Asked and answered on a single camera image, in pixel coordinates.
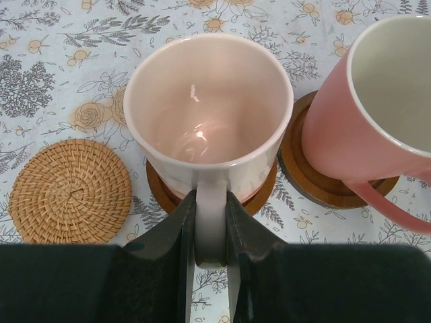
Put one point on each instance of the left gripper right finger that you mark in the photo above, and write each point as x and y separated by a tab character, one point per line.
270	280

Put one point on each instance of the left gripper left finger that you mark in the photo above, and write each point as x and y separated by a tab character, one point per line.
147	280

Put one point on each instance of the brown wooden coaster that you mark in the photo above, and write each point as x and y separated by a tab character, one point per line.
316	187
169	201

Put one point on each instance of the woven rattan coaster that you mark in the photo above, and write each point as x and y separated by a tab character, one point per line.
76	191

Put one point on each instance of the light pink mug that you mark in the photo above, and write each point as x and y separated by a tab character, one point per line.
210	111

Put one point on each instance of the white mug pink handle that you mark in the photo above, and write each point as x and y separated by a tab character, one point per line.
370	119

